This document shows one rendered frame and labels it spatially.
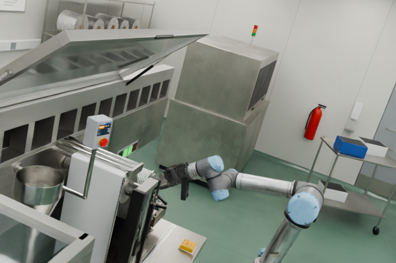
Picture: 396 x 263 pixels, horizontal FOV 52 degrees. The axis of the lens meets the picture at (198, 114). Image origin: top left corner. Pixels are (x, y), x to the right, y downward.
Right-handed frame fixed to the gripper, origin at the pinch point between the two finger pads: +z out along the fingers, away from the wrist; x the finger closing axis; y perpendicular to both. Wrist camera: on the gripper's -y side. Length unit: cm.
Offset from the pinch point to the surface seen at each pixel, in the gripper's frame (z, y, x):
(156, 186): -17.1, 7.2, 28.1
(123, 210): 10.4, -1.1, 16.4
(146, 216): -8.5, -2.7, 30.0
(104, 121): -24, 39, 54
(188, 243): 6.5, -37.5, -18.4
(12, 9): 193, 188, -199
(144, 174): 2.6, 8.3, 1.2
